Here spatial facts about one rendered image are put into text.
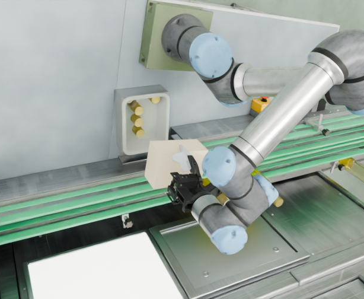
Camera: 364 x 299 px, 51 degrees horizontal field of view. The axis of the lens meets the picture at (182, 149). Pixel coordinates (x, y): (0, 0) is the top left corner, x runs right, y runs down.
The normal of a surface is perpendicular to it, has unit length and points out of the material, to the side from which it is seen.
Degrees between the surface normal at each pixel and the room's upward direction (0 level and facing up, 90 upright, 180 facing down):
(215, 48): 8
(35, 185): 90
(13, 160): 0
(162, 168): 0
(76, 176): 90
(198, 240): 90
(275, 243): 90
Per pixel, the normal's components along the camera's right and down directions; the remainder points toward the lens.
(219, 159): -0.55, -0.54
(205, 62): 0.34, 0.40
